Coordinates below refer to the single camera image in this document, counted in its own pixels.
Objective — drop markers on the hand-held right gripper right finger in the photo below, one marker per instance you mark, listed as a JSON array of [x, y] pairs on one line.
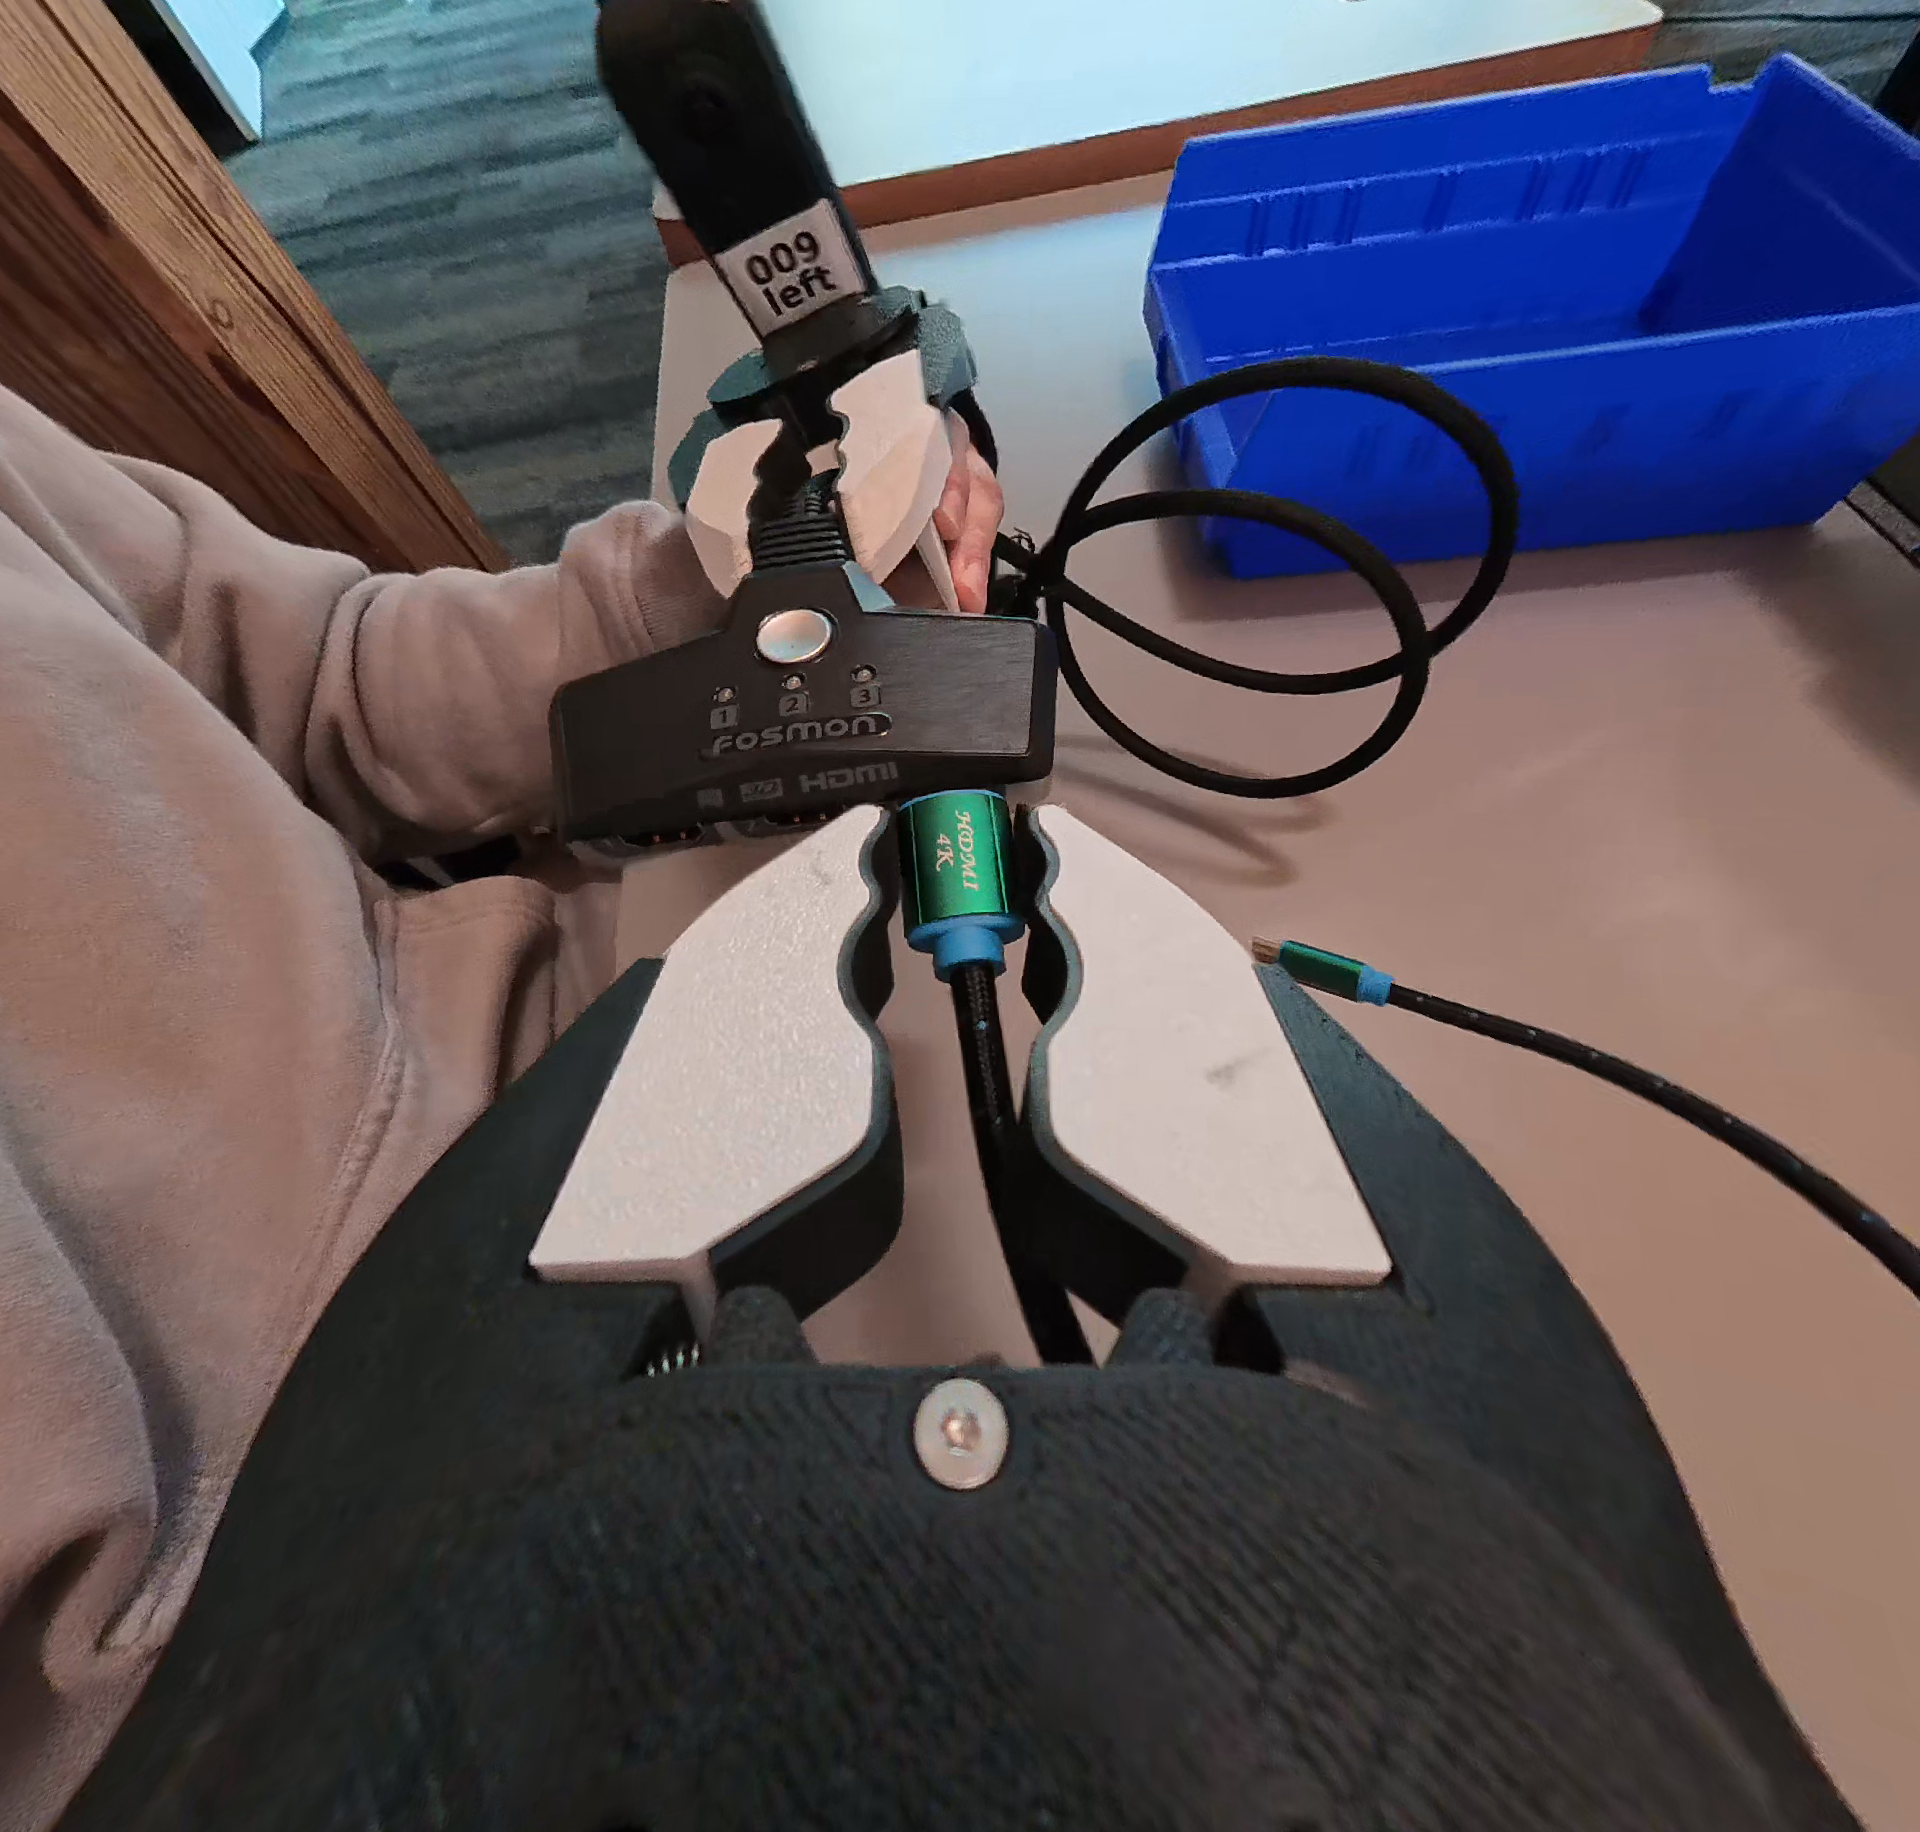
[[1201, 1083]]

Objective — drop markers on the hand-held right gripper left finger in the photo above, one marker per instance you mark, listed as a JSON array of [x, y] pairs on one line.
[[736, 1083]]

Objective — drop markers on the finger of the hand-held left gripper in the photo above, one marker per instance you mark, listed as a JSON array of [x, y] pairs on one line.
[[892, 468], [727, 497]]

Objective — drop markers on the blue plastic bin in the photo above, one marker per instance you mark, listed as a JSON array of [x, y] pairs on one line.
[[1501, 407]]

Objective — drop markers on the person's left forearm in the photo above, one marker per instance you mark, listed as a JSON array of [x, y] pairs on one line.
[[481, 677]]

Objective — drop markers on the person's left hand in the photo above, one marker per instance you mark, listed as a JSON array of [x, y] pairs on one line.
[[977, 527]]

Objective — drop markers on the white desk with wooden edge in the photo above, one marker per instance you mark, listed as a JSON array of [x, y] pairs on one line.
[[1126, 48]]

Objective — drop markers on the person's light sweatshirt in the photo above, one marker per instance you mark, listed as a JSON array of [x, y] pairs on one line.
[[195, 1112]]

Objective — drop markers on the white low cabinet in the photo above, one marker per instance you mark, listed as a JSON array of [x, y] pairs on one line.
[[195, 3]]

